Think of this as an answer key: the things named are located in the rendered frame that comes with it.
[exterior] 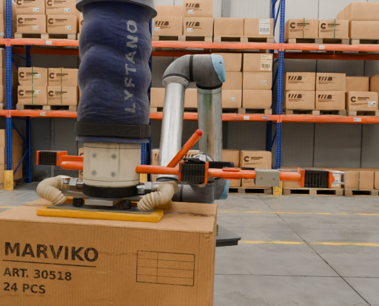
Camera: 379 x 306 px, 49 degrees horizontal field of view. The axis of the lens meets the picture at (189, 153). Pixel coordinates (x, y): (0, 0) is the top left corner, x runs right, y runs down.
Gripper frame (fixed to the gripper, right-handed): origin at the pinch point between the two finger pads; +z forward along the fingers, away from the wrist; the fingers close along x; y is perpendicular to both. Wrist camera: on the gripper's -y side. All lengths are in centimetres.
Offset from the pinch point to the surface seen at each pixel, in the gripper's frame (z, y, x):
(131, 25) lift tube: 8.6, 20.3, 41.2
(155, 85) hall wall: -834, 162, 131
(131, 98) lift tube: 7.8, 20.2, 21.0
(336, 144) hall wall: -872, -259, 3
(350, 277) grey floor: -249, -116, -109
